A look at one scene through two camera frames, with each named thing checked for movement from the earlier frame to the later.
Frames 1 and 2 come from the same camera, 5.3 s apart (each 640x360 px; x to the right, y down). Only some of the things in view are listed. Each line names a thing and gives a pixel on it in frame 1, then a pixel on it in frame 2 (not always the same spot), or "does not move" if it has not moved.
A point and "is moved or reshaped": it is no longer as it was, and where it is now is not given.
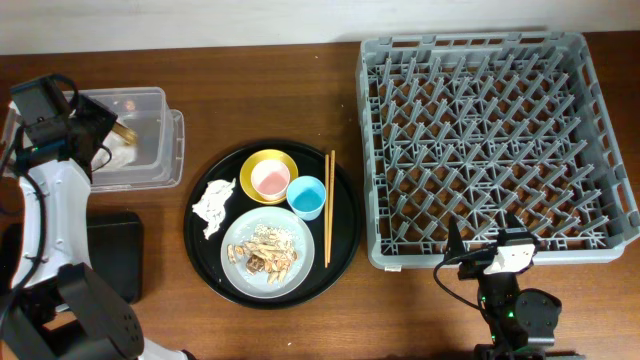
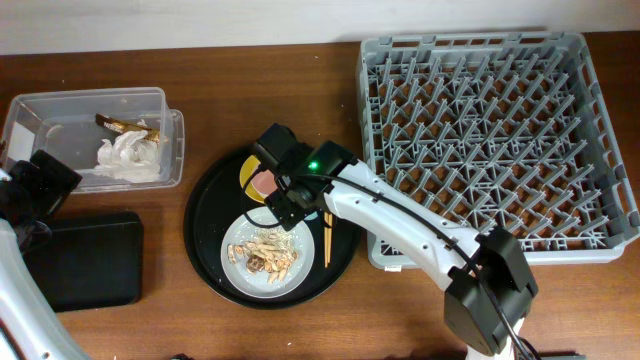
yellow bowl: [245, 178] does not move
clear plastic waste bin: [160, 148] does not move
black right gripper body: [475, 268] -> [285, 200]
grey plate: [267, 252] does not move
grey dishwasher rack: [479, 126] does not move
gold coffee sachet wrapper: [126, 134] is moved or reshaped
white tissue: [211, 204] -> [130, 157]
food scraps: [270, 251] does not move
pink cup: [270, 178] does not move
